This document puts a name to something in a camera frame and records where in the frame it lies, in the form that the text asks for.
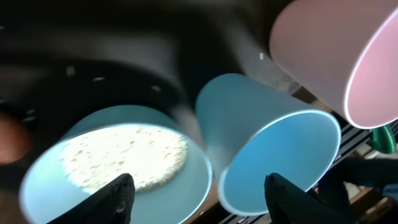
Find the cooked white rice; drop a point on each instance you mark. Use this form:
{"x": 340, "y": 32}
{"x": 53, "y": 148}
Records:
{"x": 152, "y": 155}

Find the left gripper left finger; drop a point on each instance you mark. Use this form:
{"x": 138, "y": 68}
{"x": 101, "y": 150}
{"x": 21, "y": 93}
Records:
{"x": 112, "y": 204}

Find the small pink cup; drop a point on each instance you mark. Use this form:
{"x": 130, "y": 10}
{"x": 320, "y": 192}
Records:
{"x": 344, "y": 52}

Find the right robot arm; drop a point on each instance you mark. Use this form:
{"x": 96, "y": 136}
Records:
{"x": 379, "y": 174}

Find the orange carrot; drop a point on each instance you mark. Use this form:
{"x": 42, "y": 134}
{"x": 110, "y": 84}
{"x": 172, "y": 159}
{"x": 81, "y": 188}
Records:
{"x": 16, "y": 140}

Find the small blue cup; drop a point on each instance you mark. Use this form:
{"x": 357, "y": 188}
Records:
{"x": 251, "y": 130}

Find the brown serving tray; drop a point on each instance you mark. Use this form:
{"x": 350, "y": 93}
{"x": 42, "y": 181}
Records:
{"x": 51, "y": 76}

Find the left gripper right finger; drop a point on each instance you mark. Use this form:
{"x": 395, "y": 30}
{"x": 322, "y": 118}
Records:
{"x": 287, "y": 203}

